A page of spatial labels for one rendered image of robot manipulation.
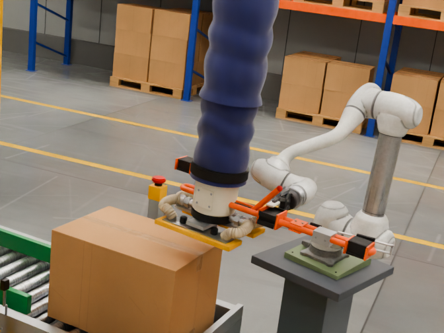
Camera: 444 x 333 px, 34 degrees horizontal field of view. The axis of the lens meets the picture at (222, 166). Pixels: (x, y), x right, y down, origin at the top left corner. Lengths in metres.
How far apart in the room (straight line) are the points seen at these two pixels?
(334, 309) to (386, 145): 0.85
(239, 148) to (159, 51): 8.19
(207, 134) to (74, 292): 0.91
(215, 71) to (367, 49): 8.63
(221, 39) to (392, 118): 0.97
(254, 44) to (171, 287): 0.97
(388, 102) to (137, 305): 1.36
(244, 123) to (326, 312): 1.20
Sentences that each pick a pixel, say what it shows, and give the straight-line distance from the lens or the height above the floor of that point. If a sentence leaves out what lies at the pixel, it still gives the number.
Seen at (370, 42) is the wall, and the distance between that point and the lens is 11.14.
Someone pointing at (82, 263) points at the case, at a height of 0.85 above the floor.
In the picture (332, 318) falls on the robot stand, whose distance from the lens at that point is 3.57.
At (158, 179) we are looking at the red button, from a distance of 3.51.
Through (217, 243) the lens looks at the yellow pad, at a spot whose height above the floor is 1.10.
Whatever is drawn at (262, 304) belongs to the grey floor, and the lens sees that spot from 4.72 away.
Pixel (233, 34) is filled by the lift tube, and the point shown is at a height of 1.85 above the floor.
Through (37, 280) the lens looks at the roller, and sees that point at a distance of 3.58.
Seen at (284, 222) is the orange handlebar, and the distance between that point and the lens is 2.65.
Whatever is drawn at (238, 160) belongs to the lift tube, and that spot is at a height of 1.39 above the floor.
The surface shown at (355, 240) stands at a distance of 2.57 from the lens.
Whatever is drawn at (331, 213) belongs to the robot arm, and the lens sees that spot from 3.39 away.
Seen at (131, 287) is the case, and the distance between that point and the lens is 2.91.
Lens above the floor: 2.12
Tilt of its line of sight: 16 degrees down
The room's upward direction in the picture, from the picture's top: 7 degrees clockwise
